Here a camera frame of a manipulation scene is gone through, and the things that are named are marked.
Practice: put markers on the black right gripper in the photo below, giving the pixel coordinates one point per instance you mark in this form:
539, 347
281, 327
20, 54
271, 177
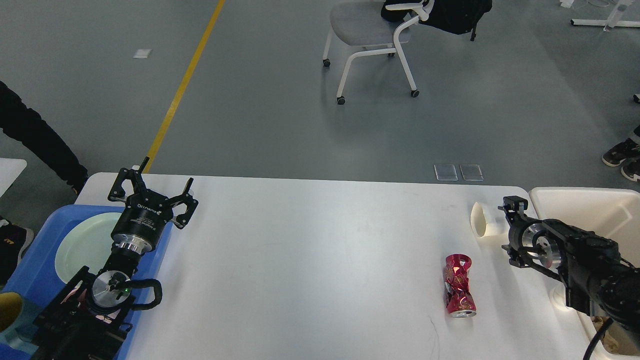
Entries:
523, 230

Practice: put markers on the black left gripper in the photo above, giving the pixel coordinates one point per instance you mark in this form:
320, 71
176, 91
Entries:
142, 222

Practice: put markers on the white paper cup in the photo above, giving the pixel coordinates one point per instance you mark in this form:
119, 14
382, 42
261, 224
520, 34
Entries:
557, 296
487, 221

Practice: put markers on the light green plate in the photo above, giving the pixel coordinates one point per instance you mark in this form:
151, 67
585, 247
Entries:
88, 243

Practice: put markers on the teal mug yellow inside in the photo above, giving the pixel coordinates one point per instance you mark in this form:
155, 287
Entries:
17, 316

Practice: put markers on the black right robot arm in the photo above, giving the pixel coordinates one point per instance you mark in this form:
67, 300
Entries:
591, 268

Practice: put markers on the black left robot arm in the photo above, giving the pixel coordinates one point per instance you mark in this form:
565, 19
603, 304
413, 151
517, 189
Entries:
87, 318

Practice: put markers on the beige plastic bin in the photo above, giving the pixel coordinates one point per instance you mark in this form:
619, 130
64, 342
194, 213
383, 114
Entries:
610, 213

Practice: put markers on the red small packet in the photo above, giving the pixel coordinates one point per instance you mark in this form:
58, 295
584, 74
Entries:
459, 302

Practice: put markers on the person black sneakers right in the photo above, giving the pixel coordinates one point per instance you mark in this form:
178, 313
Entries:
627, 155

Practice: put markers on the person dark clothing left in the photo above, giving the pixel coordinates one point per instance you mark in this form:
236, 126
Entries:
25, 125

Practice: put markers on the black backpack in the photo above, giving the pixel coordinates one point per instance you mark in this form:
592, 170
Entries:
452, 16

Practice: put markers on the white stand base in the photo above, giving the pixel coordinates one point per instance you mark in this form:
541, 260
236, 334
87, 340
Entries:
614, 18

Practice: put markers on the white grey office chair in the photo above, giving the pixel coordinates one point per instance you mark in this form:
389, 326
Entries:
359, 24

